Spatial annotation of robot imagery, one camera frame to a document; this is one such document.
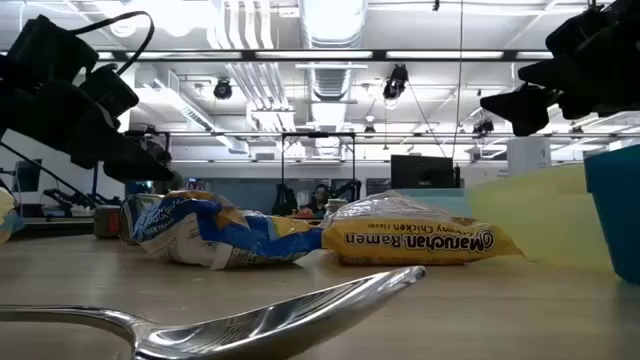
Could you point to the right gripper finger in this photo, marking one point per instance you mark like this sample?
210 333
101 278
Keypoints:
542 75
520 110

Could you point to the light teal translucent bin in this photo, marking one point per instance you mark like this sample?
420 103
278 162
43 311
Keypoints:
450 200

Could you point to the person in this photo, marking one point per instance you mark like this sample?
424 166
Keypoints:
320 197

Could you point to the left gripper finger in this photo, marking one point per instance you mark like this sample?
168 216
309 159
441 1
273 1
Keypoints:
130 160

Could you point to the dark teal bin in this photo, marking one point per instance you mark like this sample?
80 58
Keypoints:
617 215

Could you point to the black background robot arm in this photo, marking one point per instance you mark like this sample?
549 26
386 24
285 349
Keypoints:
352 191
75 199
285 200

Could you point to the silver metal spoon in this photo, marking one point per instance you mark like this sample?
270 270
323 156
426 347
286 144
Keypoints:
280 325

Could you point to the yellow Maruchan ramen packet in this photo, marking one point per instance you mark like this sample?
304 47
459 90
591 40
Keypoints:
415 242

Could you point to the small dark monitor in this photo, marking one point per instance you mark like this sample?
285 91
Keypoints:
27 175

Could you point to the blue ramen packet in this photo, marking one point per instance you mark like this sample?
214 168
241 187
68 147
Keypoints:
200 225

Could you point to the silver ventilation duct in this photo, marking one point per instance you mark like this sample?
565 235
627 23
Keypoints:
332 30

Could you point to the yellow translucent bin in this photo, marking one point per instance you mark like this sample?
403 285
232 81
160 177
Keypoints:
540 220

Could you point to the furikake jar gold lid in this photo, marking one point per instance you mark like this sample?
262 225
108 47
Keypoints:
131 220

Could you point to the yellow noodle packet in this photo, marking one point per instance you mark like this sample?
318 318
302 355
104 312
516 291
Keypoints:
5 202

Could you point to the black ceiling spotlight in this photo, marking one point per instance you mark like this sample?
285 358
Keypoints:
222 90
395 82
482 126

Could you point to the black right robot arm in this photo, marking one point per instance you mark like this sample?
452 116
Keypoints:
627 12

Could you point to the black background workstation frame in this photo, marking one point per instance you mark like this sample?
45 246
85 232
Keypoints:
320 134

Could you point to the black monitor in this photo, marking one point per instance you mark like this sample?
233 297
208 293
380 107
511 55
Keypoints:
422 172

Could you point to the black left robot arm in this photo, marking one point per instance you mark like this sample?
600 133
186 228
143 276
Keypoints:
50 50

